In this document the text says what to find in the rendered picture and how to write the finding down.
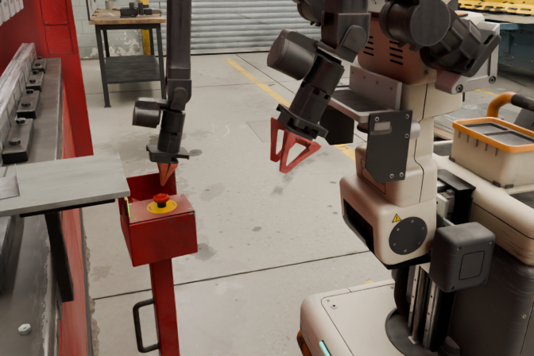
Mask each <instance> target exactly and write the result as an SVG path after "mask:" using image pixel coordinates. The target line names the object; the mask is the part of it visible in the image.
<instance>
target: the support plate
mask: <svg viewBox="0 0 534 356"><path fill-rule="evenodd" d="M16 167H17V174H18V179H19V185H20V191H21V196H18V197H13V198H8V199H1V200H0V217H5V216H10V215H19V214H24V213H29V212H34V211H43V210H48V209H53V208H58V207H68V206H73V205H78V204H83V203H92V202H98V201H103V200H108V199H117V198H122V197H127V196H130V189H129V186H128V184H127V181H126V176H125V173H124V170H123V167H122V163H121V160H120V157H119V155H118V153H106V154H99V155H94V156H87V157H75V158H69V159H63V160H56V161H45V162H38V163H32V164H20V165H16ZM8 176H16V173H15V167H14V166H9V167H8V170H7V174H6V177H8Z"/></svg>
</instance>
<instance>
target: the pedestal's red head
mask: <svg viewBox="0 0 534 356"><path fill-rule="evenodd" d="M126 181H127V184H128V186H129V189H130V196H127V198H126V197H122V198H118V206H119V213H120V220H121V227H122V233H123V235H124V239H125V241H126V246H127V249H128V251H129V255H130V259H131V262H132V265H133V267H137V266H140V265H147V264H150V263H154V262H157V261H163V260H167V259H171V258H174V257H180V256H184V255H188V254H191V253H197V252H198V245H197V232H196V220H195V209H194V208H193V206H192V205H191V203H190V202H189V200H188V198H187V197H186V195H185V194H184V193H183V194H179V195H177V191H176V170H174V172H173V173H172V174H171V175H170V177H169V178H168V179H167V181H166V183H165V185H164V186H161V182H160V173H159V172H155V173H150V174H145V175H140V176H131V177H126ZM160 193H164V194H168V195H169V199H170V200H172V201H175V202H176V204H177V206H176V208H175V209H174V210H173V211H170V212H167V213H161V214H156V213H152V212H150V211H148V210H147V206H148V205H149V204H150V203H151V202H154V201H153V197H154V196H155V195H157V194H160ZM127 200H128V202H127ZM128 206H129V208H128ZM129 213H130V215H129Z"/></svg>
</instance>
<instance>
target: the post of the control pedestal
mask: <svg viewBox="0 0 534 356"><path fill-rule="evenodd" d="M149 271H150V279H151V286H152V294H153V297H154V301H155V305H153V308H154V315H155V323H156V330H157V341H158V342H159V346H160V349H158V352H159V356H180V344H179V335H178V326H177V317H176V299H175V290H174V280H173V271H172V259H167V260H163V261H157V262H154V263H150V264H149Z"/></svg>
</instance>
